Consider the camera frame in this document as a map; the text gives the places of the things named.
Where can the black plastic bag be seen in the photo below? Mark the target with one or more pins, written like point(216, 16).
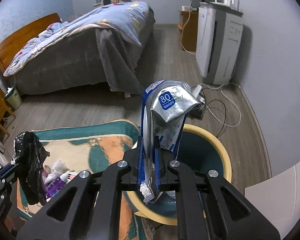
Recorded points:
point(32, 160)

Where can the silver blue wipes packet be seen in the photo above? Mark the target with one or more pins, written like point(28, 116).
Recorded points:
point(170, 100)

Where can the blue printed blanket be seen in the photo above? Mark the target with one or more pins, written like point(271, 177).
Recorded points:
point(95, 20)

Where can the teal orange patterned rug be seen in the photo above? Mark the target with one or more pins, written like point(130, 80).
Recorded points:
point(100, 152)

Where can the wooden headboard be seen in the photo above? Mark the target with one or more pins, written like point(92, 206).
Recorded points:
point(17, 35)

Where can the purple spray bottle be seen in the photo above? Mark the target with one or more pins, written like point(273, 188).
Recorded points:
point(54, 187)

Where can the white router with antennas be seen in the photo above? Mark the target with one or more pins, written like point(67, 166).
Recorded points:
point(227, 5)

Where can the wooden cabinet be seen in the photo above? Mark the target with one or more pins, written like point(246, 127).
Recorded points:
point(190, 30)

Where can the bed with grey cover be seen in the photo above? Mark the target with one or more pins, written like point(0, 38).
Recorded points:
point(72, 65)

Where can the white flat panel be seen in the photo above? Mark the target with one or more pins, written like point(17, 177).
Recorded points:
point(277, 195)

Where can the white power strip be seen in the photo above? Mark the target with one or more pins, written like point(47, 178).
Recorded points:
point(197, 92)

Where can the white air purifier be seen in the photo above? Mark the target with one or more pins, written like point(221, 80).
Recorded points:
point(222, 45)

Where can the teal bin with yellow rim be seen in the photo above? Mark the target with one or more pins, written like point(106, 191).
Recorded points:
point(205, 150)

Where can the white box on cabinet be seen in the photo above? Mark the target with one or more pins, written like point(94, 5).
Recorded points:
point(188, 7)

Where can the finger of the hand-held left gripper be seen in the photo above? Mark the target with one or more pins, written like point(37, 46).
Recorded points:
point(7, 172)

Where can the white crumpled tissue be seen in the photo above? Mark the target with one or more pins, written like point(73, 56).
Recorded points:
point(58, 167)

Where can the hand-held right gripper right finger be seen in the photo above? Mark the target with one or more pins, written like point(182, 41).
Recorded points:
point(158, 170)

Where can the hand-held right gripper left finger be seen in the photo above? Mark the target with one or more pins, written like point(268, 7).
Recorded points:
point(140, 160)

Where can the small white waste bin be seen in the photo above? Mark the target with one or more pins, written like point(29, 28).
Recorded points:
point(13, 97)

